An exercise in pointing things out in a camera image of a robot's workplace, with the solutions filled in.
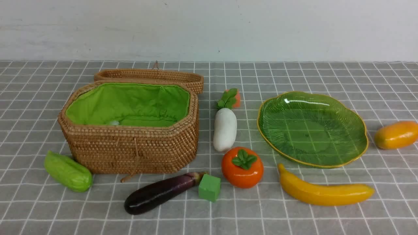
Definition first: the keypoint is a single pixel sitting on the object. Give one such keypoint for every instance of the white radish with leaves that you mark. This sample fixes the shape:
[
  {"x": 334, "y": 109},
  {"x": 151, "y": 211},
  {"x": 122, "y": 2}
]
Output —
[{"x": 225, "y": 126}]

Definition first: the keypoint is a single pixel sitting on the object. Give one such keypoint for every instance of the orange persimmon with leaf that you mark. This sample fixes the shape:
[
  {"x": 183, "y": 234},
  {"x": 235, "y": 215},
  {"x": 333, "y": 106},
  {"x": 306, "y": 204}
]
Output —
[{"x": 242, "y": 167}]

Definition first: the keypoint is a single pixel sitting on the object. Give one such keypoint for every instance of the dark purple eggplant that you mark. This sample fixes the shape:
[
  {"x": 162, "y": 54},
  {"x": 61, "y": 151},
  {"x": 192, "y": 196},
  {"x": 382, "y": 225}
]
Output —
[{"x": 151, "y": 196}]

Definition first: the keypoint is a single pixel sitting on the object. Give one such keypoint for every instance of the green bumpy gourd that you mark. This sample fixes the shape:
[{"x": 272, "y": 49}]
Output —
[{"x": 68, "y": 172}]

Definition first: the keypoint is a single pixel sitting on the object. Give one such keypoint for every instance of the yellow banana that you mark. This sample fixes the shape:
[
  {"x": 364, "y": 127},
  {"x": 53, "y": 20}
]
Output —
[{"x": 323, "y": 195}]

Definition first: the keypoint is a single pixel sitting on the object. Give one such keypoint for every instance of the orange yellow mango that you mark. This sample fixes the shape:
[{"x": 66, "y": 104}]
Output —
[{"x": 397, "y": 135}]

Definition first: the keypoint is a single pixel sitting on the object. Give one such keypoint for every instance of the orange foam cube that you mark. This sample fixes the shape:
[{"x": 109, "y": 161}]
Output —
[{"x": 233, "y": 98}]

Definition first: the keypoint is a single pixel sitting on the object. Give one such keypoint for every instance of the woven wicker basket lid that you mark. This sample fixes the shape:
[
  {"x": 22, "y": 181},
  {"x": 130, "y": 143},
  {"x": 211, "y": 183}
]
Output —
[{"x": 193, "y": 81}]

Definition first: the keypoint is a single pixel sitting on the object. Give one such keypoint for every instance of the green foam cube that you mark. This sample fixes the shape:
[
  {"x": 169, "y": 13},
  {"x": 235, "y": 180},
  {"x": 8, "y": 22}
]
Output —
[{"x": 209, "y": 188}]

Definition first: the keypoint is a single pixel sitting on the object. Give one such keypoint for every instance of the woven wicker basket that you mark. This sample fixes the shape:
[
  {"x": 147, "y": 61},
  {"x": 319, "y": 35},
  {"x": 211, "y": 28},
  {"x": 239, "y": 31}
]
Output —
[{"x": 131, "y": 126}]

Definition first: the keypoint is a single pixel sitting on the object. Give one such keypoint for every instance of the green leaf-shaped glass plate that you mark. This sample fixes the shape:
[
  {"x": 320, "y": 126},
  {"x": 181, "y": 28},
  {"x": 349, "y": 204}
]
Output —
[{"x": 313, "y": 130}]

